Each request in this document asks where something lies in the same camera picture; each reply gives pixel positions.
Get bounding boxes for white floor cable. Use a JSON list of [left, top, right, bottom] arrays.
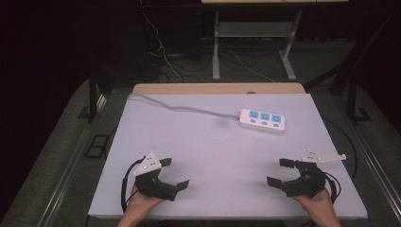
[[226, 50, 276, 83], [141, 11, 187, 83]]

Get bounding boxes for grey power strip cable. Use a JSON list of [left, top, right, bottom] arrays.
[[127, 92, 241, 121]]

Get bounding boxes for black metal stand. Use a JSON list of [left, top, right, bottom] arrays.
[[345, 18, 374, 125]]

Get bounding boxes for white power strip blue sockets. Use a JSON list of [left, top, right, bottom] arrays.
[[237, 108, 287, 135]]

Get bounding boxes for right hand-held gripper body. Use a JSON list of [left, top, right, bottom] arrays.
[[282, 148, 347, 199]]

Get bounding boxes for aluminium floor rail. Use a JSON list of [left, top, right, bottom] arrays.
[[37, 94, 109, 227], [337, 103, 401, 218]]

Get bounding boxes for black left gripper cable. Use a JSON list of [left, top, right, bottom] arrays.
[[120, 156, 147, 214]]

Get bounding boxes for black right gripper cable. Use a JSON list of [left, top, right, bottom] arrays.
[[323, 171, 342, 204]]

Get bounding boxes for person's left hand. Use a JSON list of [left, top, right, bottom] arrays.
[[126, 183, 165, 219]]

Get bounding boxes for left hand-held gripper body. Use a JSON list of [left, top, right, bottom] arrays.
[[133, 150, 178, 202]]

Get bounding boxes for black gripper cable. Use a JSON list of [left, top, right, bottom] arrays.
[[323, 171, 342, 204], [120, 156, 147, 214]]

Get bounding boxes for black floor cable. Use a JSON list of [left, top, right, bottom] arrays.
[[321, 116, 359, 183]]

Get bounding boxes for white metal-frame table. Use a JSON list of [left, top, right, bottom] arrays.
[[200, 0, 350, 82]]

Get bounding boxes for black floor bracket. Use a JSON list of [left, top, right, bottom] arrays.
[[83, 133, 111, 159]]

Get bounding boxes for person's right hand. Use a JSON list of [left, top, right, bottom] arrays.
[[291, 188, 339, 219]]

